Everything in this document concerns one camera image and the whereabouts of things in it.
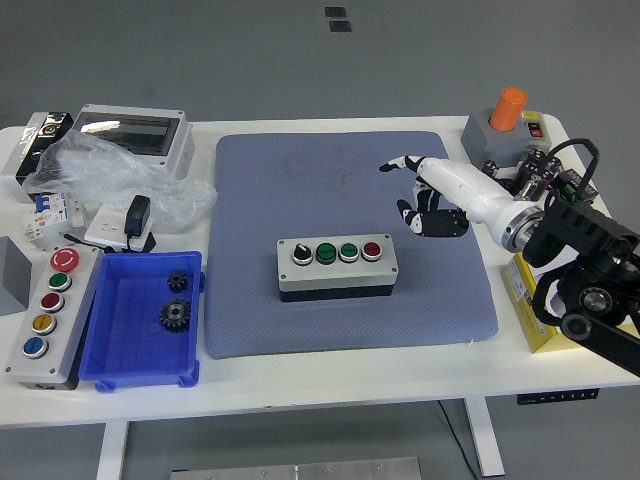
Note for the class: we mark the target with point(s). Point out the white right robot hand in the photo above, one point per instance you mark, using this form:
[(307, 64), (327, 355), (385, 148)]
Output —
[(465, 187)]

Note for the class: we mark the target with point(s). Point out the grey four-button control box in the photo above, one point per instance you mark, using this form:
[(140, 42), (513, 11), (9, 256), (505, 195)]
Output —
[(335, 280)]

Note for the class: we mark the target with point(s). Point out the grey five-button control box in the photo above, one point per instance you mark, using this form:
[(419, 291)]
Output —
[(45, 320)]

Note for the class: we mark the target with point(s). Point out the dark brown capacitor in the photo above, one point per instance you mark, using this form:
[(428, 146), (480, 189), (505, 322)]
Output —
[(552, 165), (525, 175), (536, 155), (490, 165), (536, 186)]

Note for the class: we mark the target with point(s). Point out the short black cylinder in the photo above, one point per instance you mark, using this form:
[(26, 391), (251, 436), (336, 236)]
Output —
[(507, 185)]

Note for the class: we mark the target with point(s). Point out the grey block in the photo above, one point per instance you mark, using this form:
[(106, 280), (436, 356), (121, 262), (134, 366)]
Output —
[(482, 142)]

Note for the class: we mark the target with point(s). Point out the orange cylinder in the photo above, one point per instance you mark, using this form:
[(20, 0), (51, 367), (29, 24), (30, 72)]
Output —
[(507, 110)]

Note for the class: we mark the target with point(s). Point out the black module green terminals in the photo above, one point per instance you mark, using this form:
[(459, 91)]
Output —
[(575, 187)]

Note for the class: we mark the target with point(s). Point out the yellow white cardboard box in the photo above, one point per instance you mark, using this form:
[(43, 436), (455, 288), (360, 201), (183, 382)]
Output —
[(520, 295)]

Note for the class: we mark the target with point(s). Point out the black floor plate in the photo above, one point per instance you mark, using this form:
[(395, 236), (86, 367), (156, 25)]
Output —
[(340, 26), (335, 12)]

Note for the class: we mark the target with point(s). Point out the grey-blue mat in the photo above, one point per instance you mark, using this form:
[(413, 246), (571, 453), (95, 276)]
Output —
[(250, 200)]

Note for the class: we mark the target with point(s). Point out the black table height controller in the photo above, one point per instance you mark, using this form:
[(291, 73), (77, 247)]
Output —
[(555, 396)]

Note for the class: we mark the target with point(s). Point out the white table leg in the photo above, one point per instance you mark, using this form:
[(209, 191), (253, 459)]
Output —
[(485, 440), (112, 450)]

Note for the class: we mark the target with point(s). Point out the small black gear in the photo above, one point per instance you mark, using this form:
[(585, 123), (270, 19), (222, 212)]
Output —
[(177, 281)]

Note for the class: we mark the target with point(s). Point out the large black gear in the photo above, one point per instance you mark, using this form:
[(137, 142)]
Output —
[(175, 315)]

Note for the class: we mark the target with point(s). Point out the grey metal plate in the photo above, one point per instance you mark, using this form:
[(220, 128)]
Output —
[(300, 470)]

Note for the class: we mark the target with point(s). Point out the grey distribution box clear cover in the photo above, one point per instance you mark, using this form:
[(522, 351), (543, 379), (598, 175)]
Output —
[(130, 125)]

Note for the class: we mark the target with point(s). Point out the clear plastic bag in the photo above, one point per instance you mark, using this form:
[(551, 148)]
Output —
[(100, 170)]

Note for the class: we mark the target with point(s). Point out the blue plastic bin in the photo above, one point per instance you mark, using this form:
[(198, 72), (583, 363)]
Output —
[(130, 350)]

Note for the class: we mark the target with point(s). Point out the white blue circuit breaker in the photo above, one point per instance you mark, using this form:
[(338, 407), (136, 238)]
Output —
[(47, 215)]

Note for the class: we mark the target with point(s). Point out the white switch red black buttons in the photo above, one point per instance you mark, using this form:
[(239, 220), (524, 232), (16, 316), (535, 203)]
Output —
[(535, 130)]

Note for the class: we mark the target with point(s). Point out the white wall socket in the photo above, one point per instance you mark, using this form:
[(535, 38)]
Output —
[(105, 225)]

